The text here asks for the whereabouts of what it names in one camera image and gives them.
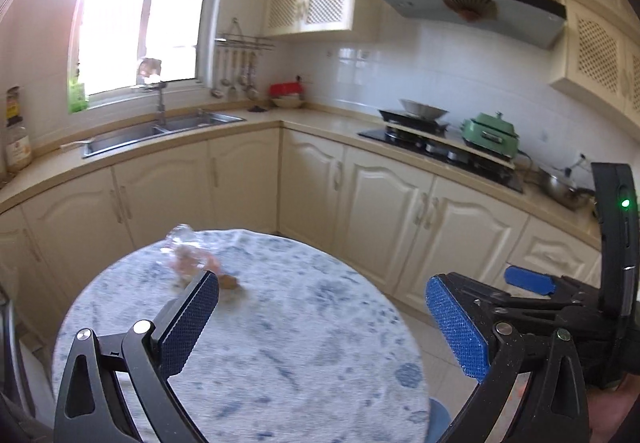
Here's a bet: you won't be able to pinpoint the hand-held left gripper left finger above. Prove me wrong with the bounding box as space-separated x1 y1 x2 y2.
54 269 221 443

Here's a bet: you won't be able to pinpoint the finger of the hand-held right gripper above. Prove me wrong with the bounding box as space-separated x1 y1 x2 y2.
446 273 601 339
505 265 603 311

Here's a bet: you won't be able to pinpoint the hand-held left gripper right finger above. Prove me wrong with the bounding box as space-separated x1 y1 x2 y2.
425 274 591 443

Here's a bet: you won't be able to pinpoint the clear plastic bag pink contents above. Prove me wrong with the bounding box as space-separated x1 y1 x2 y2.
160 223 224 285

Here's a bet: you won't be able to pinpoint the steel pan on counter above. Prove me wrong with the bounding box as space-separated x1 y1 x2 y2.
537 166 596 210

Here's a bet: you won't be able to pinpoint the black gas stove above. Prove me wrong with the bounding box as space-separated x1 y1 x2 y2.
357 128 525 194

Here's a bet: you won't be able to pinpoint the round table with carpet cover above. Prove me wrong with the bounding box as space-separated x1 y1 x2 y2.
50 228 432 443

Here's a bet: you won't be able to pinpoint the cream lower kitchen cabinets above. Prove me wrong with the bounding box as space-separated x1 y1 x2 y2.
0 110 604 359

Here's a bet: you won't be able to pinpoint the green electric cooking pot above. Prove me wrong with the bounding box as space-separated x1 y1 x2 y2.
460 112 521 162

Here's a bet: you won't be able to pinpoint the wooden board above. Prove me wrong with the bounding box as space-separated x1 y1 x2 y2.
384 123 516 169

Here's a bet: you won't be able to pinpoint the stainless steel double sink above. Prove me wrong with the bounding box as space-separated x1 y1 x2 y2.
82 108 247 159

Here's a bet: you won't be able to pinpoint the steel wok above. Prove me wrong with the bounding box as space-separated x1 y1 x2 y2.
398 98 449 119

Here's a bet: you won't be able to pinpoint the steel sink faucet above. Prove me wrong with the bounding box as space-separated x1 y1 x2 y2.
151 83 169 127

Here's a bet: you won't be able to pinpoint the large clear plastic jar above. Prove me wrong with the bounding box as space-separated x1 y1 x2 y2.
5 120 32 172

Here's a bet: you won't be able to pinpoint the green dish soap bottle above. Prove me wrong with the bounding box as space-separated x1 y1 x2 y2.
68 77 90 114

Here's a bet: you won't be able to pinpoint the small windowsill figurine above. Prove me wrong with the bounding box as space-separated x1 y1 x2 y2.
136 57 164 85

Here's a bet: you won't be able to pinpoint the yellow label sauce bottle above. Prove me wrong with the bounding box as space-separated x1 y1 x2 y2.
5 86 24 124

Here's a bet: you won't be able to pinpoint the kitchen window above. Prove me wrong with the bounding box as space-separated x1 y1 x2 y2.
67 0 222 115

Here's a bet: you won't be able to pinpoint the black appliance cable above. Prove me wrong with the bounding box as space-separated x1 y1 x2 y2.
517 150 541 185

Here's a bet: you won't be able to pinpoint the cream lattice door wall cabinet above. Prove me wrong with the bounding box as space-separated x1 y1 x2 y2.
262 0 382 42
549 0 640 130

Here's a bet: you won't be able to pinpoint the steel utensil hanging rail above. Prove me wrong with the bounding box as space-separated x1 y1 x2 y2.
215 18 277 52

